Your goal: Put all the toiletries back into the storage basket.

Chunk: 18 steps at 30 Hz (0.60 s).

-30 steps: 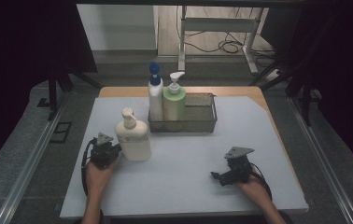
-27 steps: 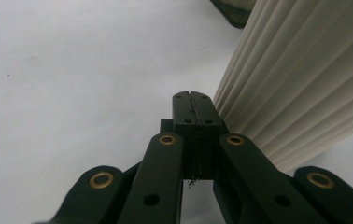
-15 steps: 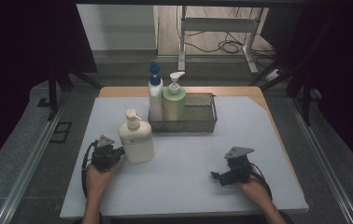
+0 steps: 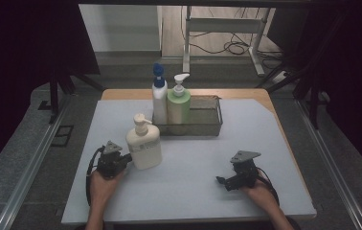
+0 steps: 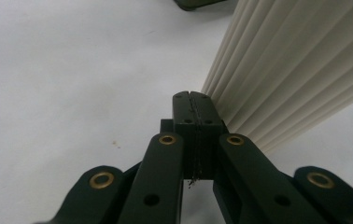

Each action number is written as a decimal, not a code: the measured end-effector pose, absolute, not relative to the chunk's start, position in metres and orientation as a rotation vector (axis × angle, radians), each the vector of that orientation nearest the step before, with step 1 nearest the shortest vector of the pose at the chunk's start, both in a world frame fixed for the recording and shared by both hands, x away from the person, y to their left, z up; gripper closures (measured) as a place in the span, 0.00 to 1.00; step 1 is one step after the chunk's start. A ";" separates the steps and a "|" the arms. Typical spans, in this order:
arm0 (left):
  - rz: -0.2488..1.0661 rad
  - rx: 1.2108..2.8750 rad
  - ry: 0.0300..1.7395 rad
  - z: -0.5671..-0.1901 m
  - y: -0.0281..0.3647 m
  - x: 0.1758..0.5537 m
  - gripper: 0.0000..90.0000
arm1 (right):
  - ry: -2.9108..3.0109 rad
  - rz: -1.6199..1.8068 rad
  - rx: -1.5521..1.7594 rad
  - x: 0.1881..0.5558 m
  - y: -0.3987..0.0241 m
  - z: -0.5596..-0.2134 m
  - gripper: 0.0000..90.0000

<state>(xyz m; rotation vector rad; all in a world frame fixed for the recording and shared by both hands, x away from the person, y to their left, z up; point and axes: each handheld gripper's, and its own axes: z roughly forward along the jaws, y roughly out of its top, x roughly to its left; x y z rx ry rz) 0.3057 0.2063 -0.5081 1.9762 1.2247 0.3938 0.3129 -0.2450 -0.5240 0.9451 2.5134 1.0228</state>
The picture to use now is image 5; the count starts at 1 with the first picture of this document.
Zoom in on cream pump bottle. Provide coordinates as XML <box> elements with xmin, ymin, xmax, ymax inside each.
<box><xmin>201</xmin><ymin>0</ymin><xmax>353</xmax><ymax>156</ymax></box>

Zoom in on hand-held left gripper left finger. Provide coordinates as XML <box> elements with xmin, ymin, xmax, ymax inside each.
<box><xmin>160</xmin><ymin>91</ymin><xmax>200</xmax><ymax>181</ymax></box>

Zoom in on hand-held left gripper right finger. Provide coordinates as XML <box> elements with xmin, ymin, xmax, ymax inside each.
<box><xmin>190</xmin><ymin>91</ymin><xmax>229</xmax><ymax>181</ymax></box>

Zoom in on wire mesh basket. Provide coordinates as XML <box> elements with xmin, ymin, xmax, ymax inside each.
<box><xmin>174</xmin><ymin>0</ymin><xmax>229</xmax><ymax>12</ymax></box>

